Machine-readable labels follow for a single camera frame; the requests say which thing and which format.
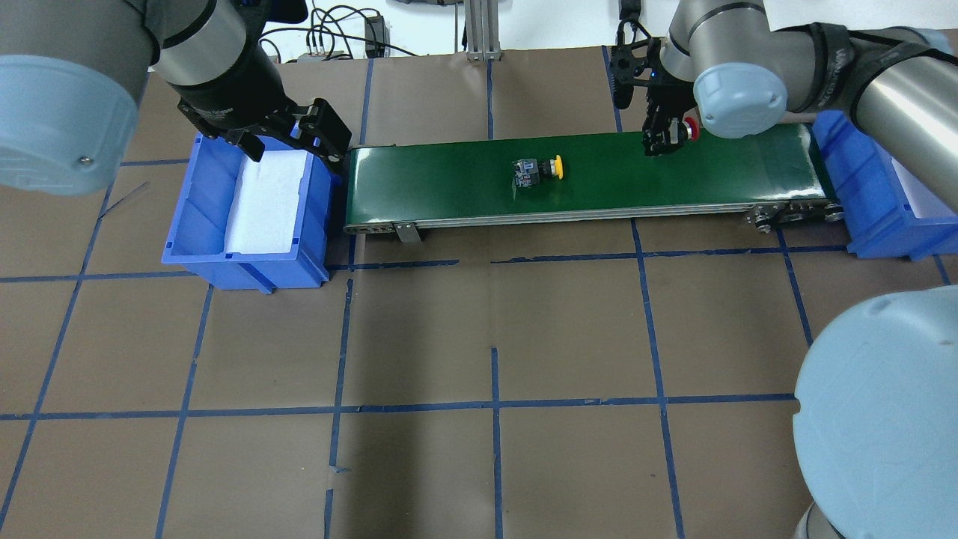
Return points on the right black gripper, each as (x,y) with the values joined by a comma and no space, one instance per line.
(661,106)

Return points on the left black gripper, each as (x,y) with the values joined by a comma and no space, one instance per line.
(238,91)

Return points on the red push button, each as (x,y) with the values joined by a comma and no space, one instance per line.
(686,130)

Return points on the yellow push button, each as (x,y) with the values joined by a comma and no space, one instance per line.
(529,172)

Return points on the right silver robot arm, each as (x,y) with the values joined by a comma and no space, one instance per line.
(721,67)

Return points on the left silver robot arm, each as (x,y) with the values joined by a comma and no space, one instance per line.
(73,74)

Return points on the white foam pad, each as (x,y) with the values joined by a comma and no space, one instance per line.
(922,202)
(264,209)

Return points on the green conveyor belt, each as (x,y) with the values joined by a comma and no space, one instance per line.
(607,176)

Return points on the black power adapter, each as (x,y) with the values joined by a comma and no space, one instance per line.
(376,40)

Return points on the far blue plastic bin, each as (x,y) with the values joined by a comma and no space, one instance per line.
(196,238)

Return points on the blue bin with foam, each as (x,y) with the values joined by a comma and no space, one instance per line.
(878,219)

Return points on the aluminium frame post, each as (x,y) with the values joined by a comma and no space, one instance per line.
(482,42)

